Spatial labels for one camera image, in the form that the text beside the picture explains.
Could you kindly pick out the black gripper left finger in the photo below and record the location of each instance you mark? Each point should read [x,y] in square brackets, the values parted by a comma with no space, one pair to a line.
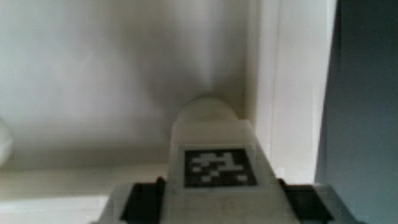
[143,208]

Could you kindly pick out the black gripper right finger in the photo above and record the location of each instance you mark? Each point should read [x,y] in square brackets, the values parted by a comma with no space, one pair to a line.
[308,206]

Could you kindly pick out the white table leg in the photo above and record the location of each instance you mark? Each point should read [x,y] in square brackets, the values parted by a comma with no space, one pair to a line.
[223,189]

